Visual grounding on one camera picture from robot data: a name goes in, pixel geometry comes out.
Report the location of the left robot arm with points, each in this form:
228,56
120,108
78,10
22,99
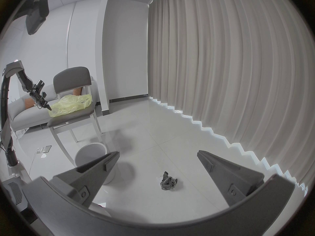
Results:
4,99

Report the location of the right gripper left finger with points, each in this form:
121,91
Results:
94,173

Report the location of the yellow plastic bag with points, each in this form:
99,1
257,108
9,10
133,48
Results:
70,104

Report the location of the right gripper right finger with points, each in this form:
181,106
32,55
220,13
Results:
228,176

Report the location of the beige curtain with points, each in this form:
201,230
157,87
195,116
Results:
233,70

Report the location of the white trash bin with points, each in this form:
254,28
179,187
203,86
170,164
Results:
83,156

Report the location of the orange cushion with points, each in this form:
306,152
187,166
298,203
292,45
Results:
77,92
30,102

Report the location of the grey chair with white legs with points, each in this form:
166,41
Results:
71,79

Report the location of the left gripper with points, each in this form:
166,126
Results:
38,98

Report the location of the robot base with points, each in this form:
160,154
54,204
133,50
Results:
14,192

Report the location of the crumpled black plastic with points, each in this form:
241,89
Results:
168,181

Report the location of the white sofa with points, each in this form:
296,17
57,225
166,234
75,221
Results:
23,117

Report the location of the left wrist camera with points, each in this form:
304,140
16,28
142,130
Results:
40,84

